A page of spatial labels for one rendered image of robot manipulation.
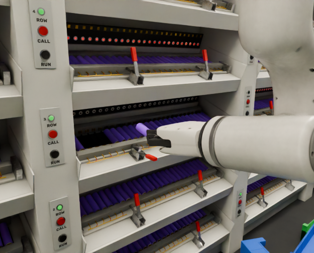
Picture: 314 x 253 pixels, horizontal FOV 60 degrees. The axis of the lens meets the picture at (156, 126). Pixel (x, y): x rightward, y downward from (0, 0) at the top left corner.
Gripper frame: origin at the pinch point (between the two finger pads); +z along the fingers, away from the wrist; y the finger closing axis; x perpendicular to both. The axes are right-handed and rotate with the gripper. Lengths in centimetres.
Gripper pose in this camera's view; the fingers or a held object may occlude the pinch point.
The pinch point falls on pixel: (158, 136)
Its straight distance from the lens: 58.0
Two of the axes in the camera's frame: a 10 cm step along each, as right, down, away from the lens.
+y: -7.8, 1.4, -6.1
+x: 1.0, 9.9, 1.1
